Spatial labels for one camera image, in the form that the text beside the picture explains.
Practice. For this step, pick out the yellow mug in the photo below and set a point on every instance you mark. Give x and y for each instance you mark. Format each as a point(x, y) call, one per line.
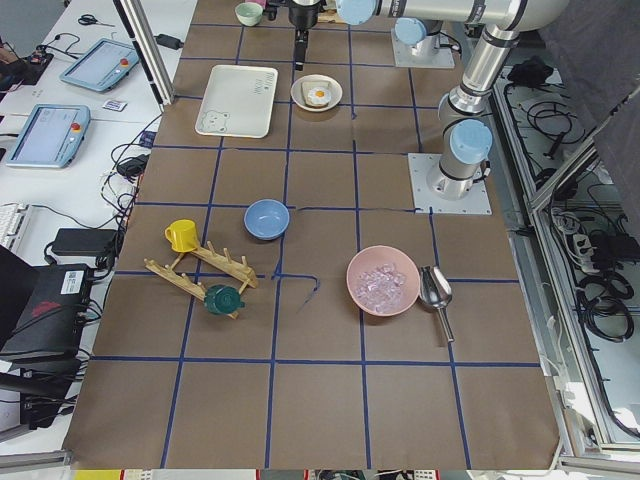
point(182, 235)

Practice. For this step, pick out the white bear tray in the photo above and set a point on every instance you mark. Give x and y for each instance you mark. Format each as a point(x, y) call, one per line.
point(237, 102)

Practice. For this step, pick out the pink bowl with ice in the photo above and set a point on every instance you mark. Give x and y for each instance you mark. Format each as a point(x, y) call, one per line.
point(383, 280)

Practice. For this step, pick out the upper teach pendant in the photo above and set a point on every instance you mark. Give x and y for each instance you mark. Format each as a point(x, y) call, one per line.
point(104, 65)

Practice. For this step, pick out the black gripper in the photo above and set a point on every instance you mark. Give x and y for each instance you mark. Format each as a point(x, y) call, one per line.
point(303, 16)

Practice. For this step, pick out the black power brick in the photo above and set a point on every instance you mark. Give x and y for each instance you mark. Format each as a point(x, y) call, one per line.
point(83, 242)

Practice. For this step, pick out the blue bowl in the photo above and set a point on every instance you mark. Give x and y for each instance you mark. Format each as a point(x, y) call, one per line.
point(266, 219)

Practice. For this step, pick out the lower teach pendant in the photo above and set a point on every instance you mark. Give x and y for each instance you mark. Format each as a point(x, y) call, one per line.
point(51, 137)

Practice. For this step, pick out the black laptop computer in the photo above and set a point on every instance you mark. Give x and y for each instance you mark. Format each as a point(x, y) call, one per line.
point(41, 309)

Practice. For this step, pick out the metal scoop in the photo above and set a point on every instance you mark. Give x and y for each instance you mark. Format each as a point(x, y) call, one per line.
point(436, 293)

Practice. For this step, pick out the dark green mug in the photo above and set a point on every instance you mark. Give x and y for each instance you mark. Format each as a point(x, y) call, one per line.
point(223, 300)

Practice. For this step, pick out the grey curtain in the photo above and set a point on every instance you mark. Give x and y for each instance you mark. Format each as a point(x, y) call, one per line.
point(596, 46)

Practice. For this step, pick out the teach pendant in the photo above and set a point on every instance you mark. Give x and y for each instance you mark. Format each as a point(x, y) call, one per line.
point(104, 65)
point(51, 137)

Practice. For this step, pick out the fried egg toy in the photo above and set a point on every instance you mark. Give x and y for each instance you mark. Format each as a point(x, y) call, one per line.
point(318, 96)

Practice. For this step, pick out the green ceramic bowl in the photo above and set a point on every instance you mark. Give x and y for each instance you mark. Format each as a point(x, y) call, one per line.
point(249, 14)

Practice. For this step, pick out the white keyboard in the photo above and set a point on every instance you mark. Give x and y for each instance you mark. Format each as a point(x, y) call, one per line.
point(15, 218)

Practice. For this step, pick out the toast slice under egg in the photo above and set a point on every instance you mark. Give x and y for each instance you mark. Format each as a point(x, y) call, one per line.
point(306, 85)

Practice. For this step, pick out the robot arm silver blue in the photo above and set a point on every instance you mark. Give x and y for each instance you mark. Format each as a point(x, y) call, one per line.
point(410, 31)
point(467, 141)

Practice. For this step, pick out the black power adapter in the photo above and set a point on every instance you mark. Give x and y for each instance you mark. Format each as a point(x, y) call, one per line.
point(168, 41)

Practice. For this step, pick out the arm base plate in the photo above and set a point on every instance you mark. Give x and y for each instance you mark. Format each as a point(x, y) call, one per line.
point(431, 53)
point(434, 192)

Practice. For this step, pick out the aluminium frame post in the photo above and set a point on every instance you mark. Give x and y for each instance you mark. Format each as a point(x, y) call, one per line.
point(133, 17)

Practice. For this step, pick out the white round plate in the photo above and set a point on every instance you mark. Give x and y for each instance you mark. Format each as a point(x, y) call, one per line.
point(297, 96)

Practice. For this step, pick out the small card pack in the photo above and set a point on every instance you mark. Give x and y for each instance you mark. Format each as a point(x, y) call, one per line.
point(114, 105)

